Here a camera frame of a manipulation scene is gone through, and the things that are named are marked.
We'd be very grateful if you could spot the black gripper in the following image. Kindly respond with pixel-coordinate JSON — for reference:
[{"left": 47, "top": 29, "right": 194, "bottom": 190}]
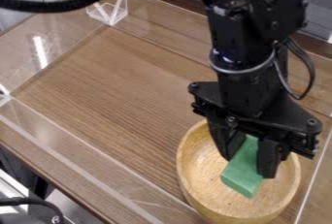
[{"left": 188, "top": 76, "right": 323, "bottom": 178}]

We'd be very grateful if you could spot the clear acrylic corner bracket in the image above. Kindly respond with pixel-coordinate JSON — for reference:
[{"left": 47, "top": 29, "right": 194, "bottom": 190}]
[{"left": 86, "top": 0, "right": 129, "bottom": 26}]

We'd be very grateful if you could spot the black metal bracket with bolt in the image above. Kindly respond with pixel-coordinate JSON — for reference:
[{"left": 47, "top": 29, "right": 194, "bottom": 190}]
[{"left": 28, "top": 199, "right": 77, "bottom": 224}]

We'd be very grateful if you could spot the green rectangular block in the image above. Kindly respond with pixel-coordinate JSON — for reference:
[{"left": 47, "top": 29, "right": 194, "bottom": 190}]
[{"left": 221, "top": 136, "right": 264, "bottom": 199}]

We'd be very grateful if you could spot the brown wooden bowl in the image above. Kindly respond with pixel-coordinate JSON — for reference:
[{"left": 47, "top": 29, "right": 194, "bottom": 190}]
[{"left": 177, "top": 120, "right": 302, "bottom": 224}]

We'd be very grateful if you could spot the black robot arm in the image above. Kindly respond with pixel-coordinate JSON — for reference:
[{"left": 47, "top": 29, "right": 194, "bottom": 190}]
[{"left": 188, "top": 0, "right": 322, "bottom": 178}]

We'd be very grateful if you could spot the clear acrylic tray wall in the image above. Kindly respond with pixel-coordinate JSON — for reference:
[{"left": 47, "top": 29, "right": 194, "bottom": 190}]
[{"left": 0, "top": 0, "right": 332, "bottom": 224}]

